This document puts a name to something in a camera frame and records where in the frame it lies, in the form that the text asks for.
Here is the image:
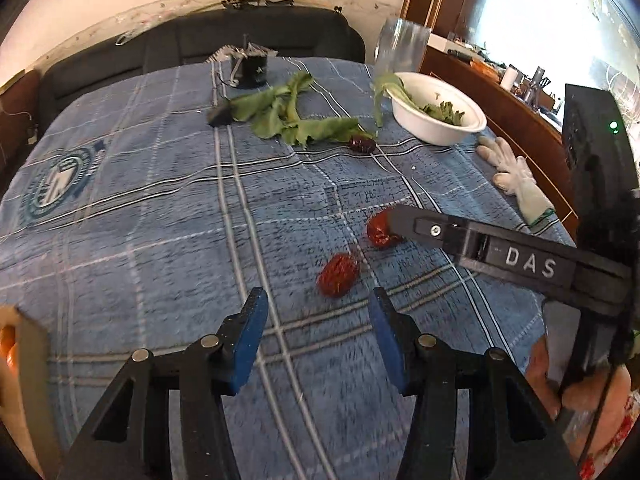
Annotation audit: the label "orange tangerine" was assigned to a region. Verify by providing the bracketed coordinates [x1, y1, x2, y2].
[1, 325, 17, 372]

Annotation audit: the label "small dark red jujube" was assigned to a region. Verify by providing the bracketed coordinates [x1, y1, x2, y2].
[367, 209, 404, 249]

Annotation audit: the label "person right hand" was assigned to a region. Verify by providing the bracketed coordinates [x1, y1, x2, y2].
[525, 336, 631, 454]

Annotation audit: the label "white work glove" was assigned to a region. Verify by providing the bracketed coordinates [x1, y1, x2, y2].
[476, 136, 555, 228]

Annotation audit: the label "wooden window counter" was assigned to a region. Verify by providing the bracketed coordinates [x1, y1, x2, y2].
[422, 47, 578, 234]

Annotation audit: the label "cardboard box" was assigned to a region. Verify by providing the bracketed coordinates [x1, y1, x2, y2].
[1, 304, 62, 479]

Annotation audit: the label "leaves in bowl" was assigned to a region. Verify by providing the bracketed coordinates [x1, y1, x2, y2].
[373, 73, 464, 127]

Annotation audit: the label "white bowl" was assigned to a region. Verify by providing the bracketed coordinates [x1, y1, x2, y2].
[386, 72, 487, 146]

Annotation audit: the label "blue plaid tablecloth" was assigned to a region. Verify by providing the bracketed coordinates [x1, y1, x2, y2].
[1, 58, 542, 479]

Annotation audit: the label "dark jujube near leaves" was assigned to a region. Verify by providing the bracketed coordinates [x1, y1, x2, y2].
[348, 134, 376, 155]

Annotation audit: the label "clear plastic container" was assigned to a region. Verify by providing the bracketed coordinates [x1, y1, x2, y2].
[373, 18, 432, 78]

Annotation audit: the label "green leafy vegetable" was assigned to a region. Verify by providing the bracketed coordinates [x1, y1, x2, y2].
[230, 72, 374, 146]

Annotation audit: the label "black charger block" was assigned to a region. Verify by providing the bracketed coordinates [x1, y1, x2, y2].
[206, 100, 234, 128]

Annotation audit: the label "black sofa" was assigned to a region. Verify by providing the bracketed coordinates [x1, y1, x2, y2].
[39, 6, 366, 131]

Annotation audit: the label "brown wooden cabinet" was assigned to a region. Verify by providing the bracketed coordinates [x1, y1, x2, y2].
[1, 70, 41, 188]

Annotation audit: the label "small black device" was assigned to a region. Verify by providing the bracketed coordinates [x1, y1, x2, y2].
[229, 34, 271, 89]

